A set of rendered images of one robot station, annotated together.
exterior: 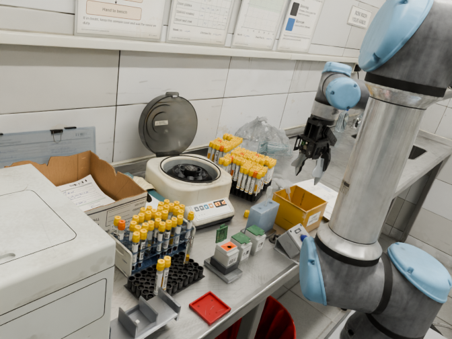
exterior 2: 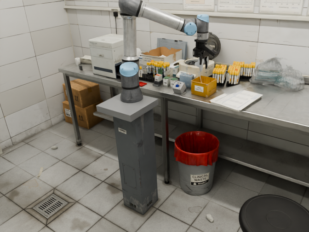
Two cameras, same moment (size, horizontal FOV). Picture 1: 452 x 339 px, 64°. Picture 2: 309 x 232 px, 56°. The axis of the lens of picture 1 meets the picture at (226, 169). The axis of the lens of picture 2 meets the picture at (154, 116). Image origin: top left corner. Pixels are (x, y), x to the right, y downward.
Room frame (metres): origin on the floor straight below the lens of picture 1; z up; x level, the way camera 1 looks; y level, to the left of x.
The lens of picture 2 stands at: (0.72, -2.17, 1.69)
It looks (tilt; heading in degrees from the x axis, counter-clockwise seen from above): 27 degrees down; 90
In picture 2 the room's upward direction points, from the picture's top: 3 degrees counter-clockwise
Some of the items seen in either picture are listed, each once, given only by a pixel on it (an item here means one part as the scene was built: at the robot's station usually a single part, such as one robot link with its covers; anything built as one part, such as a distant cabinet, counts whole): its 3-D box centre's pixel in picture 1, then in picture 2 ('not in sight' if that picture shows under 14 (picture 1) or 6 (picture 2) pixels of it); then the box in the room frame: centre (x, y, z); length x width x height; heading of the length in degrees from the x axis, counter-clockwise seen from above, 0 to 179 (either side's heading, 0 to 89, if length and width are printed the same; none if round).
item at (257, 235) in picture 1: (253, 239); (174, 83); (0.87, -0.12, 0.91); 0.05 x 0.04 x 0.07; 53
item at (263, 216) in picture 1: (261, 219); (186, 81); (0.96, -0.14, 0.92); 0.10 x 0.07 x 0.10; 145
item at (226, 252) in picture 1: (225, 255); (158, 78); (0.76, -0.04, 0.92); 0.05 x 0.04 x 0.06; 52
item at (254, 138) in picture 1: (250, 138); (267, 68); (1.58, -0.08, 0.97); 0.26 x 0.17 x 0.19; 164
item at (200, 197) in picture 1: (191, 186); (195, 69); (1.06, 0.10, 0.94); 0.30 x 0.24 x 0.12; 44
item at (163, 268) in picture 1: (169, 262); (147, 72); (0.67, 0.08, 0.93); 0.17 x 0.09 x 0.11; 143
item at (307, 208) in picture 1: (296, 210); (203, 86); (1.07, -0.26, 0.93); 0.13 x 0.13 x 0.10; 50
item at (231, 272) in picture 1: (223, 264); (158, 82); (0.75, -0.04, 0.89); 0.09 x 0.05 x 0.04; 52
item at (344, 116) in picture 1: (343, 116); not in sight; (2.40, -0.69, 0.97); 0.08 x 0.07 x 0.20; 146
